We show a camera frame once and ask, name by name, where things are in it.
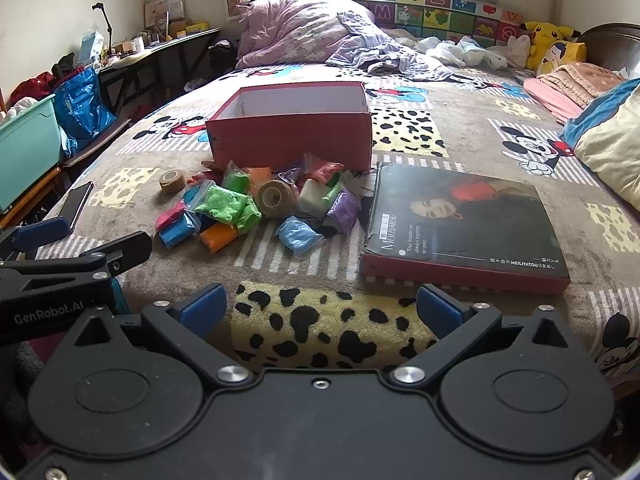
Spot red cloth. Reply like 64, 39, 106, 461
9, 72, 57, 107

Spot black desk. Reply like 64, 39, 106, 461
97, 27, 224, 122

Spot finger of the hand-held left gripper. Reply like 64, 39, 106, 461
0, 216, 71, 261
0, 231, 153, 307

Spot lavender patterned cloth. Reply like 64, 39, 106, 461
325, 10, 455, 82

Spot cream and blue pillow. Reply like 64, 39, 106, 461
559, 77, 640, 212

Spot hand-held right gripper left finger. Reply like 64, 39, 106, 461
74, 282, 253, 386

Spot alphabet foam mat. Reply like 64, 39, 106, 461
305, 0, 527, 50

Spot pile of coloured clay packets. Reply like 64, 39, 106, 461
154, 154, 373, 260

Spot cartoon printed blanket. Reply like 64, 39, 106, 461
35, 57, 640, 378

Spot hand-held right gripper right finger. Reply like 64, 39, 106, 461
390, 284, 571, 386

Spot blue plastic bag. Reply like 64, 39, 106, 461
52, 66, 119, 157

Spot white plush toy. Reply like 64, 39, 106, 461
492, 34, 532, 69

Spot light blue tissue pack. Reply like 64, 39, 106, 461
77, 31, 105, 67

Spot yellow box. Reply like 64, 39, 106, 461
170, 20, 210, 39

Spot purple quilt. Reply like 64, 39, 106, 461
235, 0, 382, 70

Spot teal storage bin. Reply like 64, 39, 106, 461
0, 94, 64, 214

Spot portrait print box lid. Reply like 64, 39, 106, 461
359, 162, 572, 296

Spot pink folded blanket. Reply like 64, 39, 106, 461
522, 61, 626, 127

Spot dark wooden headboard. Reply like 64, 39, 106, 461
580, 22, 640, 80

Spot brown tape roll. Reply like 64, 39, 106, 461
252, 179, 297, 218
159, 170, 186, 193

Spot black smartphone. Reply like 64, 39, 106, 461
58, 181, 95, 234

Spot yellow plush toy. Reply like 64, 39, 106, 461
520, 20, 588, 77

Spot pink cardboard shoe box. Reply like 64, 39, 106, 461
205, 81, 373, 173

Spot white crumpled clothes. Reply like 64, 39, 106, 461
415, 35, 508, 69

